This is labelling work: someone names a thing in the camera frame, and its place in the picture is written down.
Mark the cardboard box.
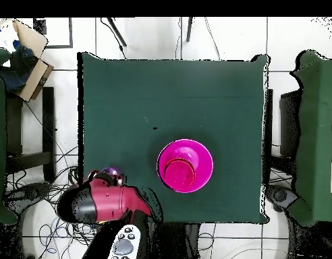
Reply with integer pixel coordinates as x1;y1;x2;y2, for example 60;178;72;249
0;19;55;103

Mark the dark green table cloth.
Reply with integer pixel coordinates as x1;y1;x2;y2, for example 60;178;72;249
77;51;271;225

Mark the dark blue cloth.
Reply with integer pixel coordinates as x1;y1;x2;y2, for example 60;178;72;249
0;40;38;92

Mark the tangle of cables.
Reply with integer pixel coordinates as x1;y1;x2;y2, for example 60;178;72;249
6;145;99;259

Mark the black rectangular frame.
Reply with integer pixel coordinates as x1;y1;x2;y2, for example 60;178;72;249
33;17;74;49

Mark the small red-orange bowl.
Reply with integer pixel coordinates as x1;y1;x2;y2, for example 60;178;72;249
163;157;197;190

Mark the black tripod leg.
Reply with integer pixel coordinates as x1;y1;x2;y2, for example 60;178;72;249
106;17;128;47
186;17;194;42

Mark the purple cup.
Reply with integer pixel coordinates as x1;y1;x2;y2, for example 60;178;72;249
100;166;121;176

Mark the large pink bowl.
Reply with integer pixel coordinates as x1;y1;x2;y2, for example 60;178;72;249
156;138;215;194

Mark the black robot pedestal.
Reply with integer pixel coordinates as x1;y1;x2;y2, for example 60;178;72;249
160;223;202;259

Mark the grey base with black knob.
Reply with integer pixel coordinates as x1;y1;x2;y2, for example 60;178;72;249
9;181;52;207
265;184;298;212

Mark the small crimson bowl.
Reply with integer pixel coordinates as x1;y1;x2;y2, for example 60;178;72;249
164;159;196;192

